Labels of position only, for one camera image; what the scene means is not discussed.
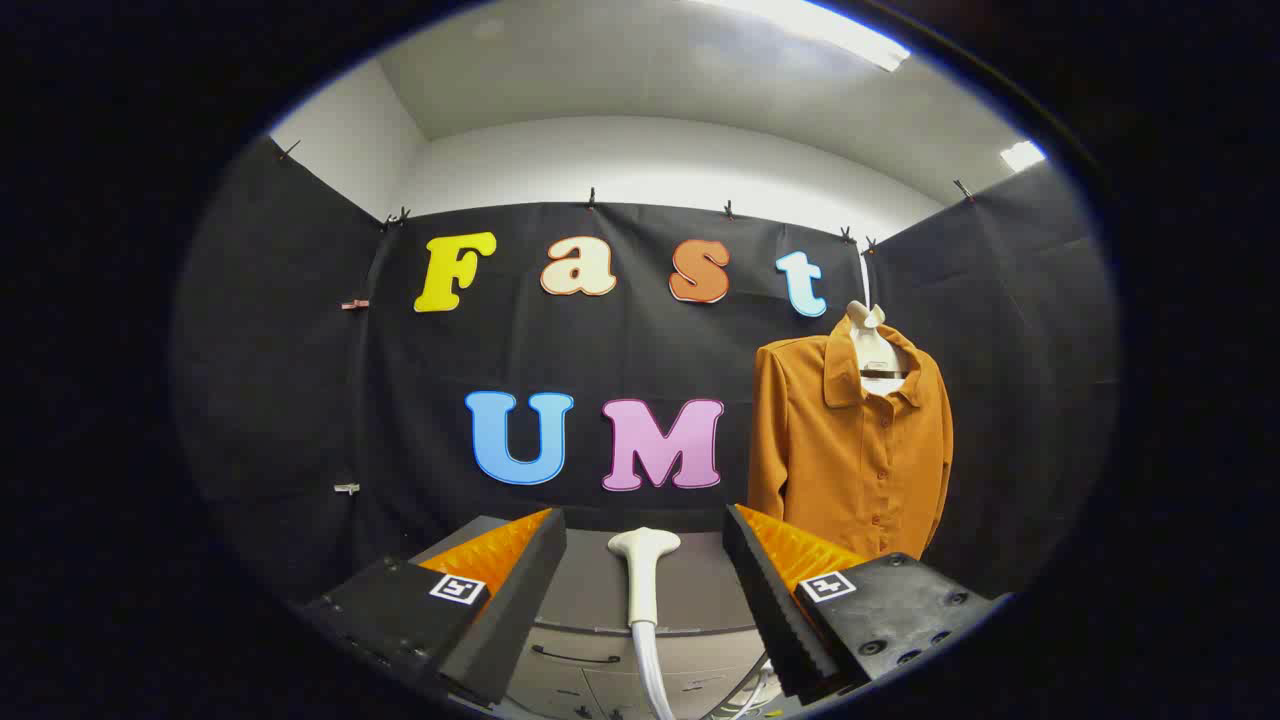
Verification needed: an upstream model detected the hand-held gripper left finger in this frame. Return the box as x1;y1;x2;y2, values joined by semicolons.
298;507;568;708

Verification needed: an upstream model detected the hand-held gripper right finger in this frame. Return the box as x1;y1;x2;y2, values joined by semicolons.
722;504;993;699

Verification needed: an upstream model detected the white garment steamer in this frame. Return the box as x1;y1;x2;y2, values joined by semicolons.
607;527;682;720

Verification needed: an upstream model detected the brown button shirt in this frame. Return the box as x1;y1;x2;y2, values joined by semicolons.
747;315;954;561

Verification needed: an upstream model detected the grey cabinet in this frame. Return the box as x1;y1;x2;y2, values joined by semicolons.
410;515;801;720

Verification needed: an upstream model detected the white mannequin hanger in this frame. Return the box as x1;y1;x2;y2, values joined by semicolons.
843;255;913;398

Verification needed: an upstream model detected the black backdrop cloth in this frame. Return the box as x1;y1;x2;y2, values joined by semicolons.
170;135;1121;601

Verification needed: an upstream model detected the row of black clips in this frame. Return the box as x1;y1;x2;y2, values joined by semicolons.
278;140;976;251

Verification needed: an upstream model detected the long ceiling light panel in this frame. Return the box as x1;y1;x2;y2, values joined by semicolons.
690;0;911;73

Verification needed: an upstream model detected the black drawer handle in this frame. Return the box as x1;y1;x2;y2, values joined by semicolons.
530;645;621;667

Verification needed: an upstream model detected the bundle of cables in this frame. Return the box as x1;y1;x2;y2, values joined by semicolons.
715;660;781;720

